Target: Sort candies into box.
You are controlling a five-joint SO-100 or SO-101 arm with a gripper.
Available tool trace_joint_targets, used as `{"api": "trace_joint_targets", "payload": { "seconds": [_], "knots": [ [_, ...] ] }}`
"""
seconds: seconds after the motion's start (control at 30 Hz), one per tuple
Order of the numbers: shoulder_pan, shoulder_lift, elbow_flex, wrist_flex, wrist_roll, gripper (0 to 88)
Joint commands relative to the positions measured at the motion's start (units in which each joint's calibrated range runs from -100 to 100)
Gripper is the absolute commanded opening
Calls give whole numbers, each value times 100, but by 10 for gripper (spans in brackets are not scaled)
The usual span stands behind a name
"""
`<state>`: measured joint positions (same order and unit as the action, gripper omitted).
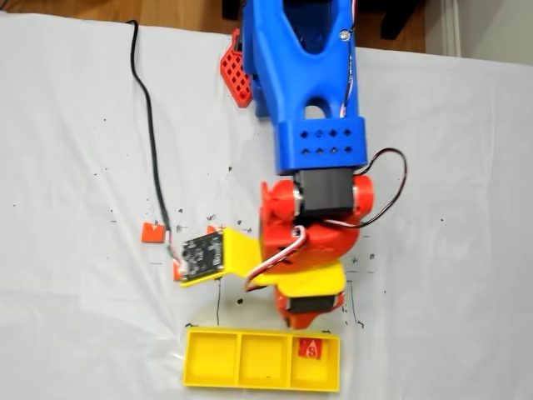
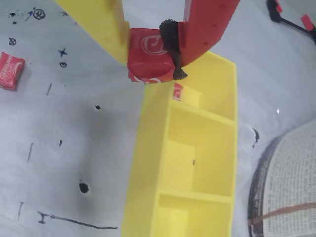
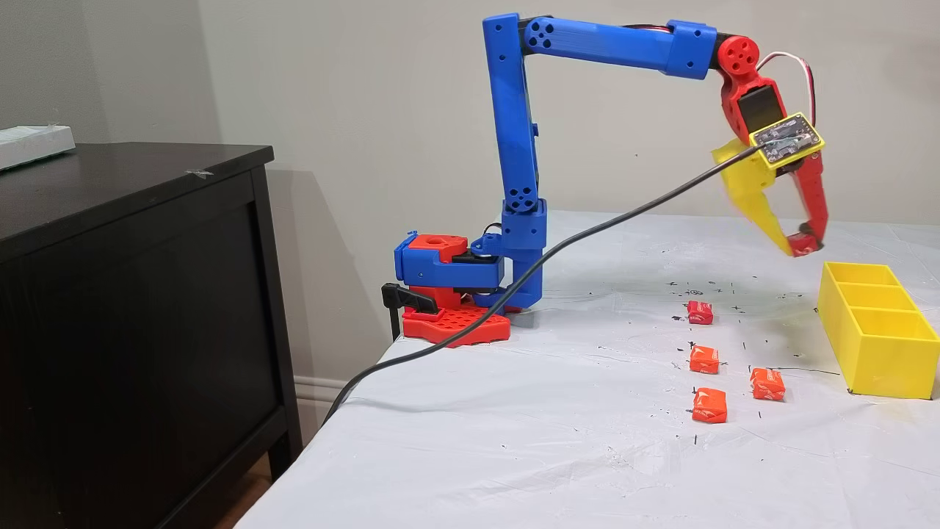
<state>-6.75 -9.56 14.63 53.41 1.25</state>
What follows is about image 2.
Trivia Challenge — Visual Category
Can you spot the yellow three-compartment box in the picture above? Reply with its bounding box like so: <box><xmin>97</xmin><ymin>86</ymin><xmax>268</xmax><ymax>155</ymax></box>
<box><xmin>120</xmin><ymin>50</ymin><xmax>238</xmax><ymax>237</ymax></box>

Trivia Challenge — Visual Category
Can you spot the red candy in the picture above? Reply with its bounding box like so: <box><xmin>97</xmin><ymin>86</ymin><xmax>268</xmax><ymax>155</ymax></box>
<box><xmin>172</xmin><ymin>82</ymin><xmax>185</xmax><ymax>102</ymax></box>
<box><xmin>126</xmin><ymin>27</ymin><xmax>175</xmax><ymax>85</ymax></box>
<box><xmin>0</xmin><ymin>51</ymin><xmax>26</xmax><ymax>91</ymax></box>

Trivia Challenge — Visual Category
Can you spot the black stand with red tips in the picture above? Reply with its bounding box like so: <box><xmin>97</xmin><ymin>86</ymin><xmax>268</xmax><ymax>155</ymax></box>
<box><xmin>266</xmin><ymin>0</ymin><xmax>316</xmax><ymax>46</ymax></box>

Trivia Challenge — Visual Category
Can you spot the brown rubber band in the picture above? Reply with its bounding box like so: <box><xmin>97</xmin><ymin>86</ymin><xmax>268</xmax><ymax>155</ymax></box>
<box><xmin>248</xmin><ymin>202</ymin><xmax>316</xmax><ymax>222</ymax></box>

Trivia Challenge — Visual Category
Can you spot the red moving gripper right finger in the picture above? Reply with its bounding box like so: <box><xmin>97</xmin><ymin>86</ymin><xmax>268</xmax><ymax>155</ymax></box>
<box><xmin>158</xmin><ymin>0</ymin><xmax>240</xmax><ymax>81</ymax></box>

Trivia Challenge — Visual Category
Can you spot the white plastic table cover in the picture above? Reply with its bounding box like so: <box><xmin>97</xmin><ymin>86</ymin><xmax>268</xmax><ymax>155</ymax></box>
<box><xmin>0</xmin><ymin>0</ymin><xmax>316</xmax><ymax>237</ymax></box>

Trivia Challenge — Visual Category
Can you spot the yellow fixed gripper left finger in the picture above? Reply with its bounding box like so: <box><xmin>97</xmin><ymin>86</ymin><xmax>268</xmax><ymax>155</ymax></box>
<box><xmin>53</xmin><ymin>0</ymin><xmax>130</xmax><ymax>66</ymax></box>

